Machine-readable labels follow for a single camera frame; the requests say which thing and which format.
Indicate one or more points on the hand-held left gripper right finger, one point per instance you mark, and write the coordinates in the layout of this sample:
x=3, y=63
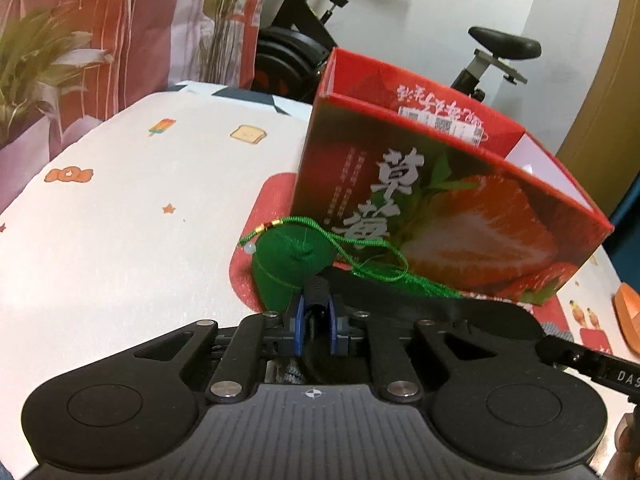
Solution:
x=334, y=325

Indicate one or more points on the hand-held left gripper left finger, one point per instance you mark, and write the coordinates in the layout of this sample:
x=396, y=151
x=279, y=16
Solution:
x=300, y=325

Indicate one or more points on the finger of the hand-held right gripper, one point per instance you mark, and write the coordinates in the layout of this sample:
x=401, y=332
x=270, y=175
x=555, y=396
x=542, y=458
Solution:
x=570, y=357

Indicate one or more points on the green tasselled sachet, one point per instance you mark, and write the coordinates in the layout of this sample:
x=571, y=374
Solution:
x=285, y=265

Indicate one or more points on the red strawberry print box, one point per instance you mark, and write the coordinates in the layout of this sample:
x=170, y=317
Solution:
x=450, y=240

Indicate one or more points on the orange soft toy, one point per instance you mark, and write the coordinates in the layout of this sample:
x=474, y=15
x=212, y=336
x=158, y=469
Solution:
x=631, y=310

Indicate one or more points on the person's right hand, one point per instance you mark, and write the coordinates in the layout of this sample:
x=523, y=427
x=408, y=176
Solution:
x=624, y=437

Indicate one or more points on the white printed tablecloth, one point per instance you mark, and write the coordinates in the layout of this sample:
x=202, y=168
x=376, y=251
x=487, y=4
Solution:
x=125, y=210

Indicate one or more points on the black exercise bike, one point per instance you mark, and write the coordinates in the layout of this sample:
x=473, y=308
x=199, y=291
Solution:
x=290, y=45

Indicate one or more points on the pink printed backdrop cloth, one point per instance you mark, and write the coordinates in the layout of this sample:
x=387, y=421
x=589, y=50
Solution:
x=75, y=35

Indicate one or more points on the wooden door frame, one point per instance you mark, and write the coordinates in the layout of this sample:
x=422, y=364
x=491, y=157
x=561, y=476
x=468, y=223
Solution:
x=610, y=110

